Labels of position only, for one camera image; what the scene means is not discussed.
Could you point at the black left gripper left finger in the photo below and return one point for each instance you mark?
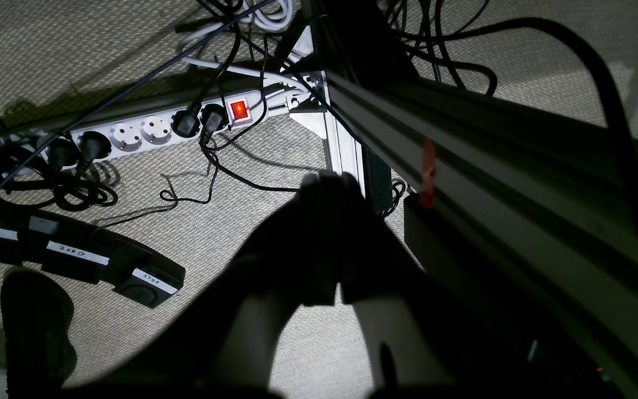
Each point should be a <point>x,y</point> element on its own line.
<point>223,344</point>

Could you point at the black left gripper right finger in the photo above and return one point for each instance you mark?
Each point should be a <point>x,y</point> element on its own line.
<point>437,335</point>

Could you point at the black foot pedal box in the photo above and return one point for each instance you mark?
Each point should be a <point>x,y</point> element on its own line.
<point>80,251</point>

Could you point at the white power strip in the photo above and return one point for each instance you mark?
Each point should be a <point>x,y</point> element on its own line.
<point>146,131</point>

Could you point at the black shoe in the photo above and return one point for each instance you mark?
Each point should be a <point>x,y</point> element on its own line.
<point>37,314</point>

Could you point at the aluminium table frame profile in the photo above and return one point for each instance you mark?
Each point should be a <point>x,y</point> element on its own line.
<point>551,197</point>

